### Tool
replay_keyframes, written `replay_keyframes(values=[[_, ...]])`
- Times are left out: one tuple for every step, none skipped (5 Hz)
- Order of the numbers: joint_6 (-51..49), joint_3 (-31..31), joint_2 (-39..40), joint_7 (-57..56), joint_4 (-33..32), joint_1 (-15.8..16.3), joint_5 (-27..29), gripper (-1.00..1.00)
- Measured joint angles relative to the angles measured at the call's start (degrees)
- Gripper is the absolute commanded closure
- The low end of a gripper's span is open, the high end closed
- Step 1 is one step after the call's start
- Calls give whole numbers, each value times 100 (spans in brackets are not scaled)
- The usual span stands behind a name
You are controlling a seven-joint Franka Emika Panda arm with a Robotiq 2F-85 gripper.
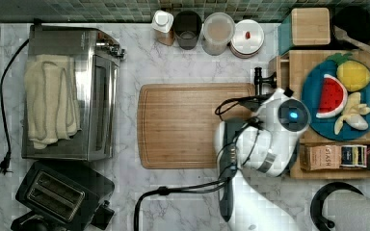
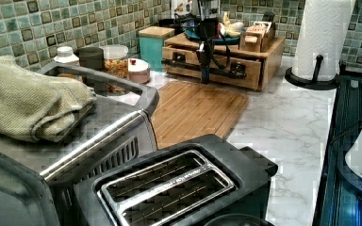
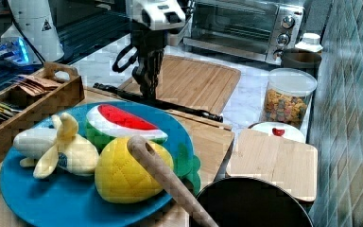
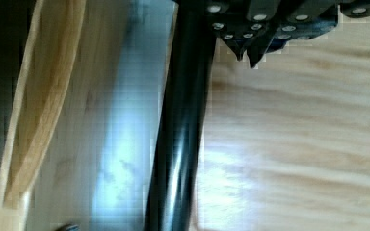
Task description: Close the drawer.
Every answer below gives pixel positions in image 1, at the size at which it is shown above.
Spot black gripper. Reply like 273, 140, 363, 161
253, 67, 277, 95

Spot blue round plate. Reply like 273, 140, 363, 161
301, 60, 370, 141

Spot white lidded bowl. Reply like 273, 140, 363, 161
230, 19, 265, 59

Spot black two-slot toaster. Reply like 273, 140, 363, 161
11, 161, 115, 231

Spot black cylindrical cup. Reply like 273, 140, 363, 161
173, 11, 202, 50

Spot beige folded towel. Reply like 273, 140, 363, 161
24, 54, 81, 149

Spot toy yellow pineapple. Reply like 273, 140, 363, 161
327, 53, 370, 92

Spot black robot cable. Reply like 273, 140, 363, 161
133, 94, 273, 231

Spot toy peeled banana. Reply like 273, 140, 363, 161
334, 92, 370, 135

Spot wooden spoon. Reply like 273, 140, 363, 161
333, 26, 370, 53

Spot stainless steel toaster oven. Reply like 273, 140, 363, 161
22, 25, 124, 162

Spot dark blue tea box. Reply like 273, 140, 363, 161
341, 145, 367, 167

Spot teal canister wooden lid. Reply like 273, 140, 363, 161
277, 8, 330, 55

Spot white lid spice bottle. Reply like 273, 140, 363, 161
151, 10, 174, 46

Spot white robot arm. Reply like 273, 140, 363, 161
214, 67, 311, 231

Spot toy watermelon slice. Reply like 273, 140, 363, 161
316, 74, 348, 118

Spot clear lidded jar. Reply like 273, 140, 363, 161
201, 13, 235, 56

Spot brown Stash tea box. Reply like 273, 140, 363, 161
301, 145, 341, 171

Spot black power cord with plug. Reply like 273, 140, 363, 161
0, 38, 31, 176

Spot black pot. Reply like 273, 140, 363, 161
331, 6, 370, 43

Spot bamboo cutting board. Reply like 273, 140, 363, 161
137, 83, 254, 169

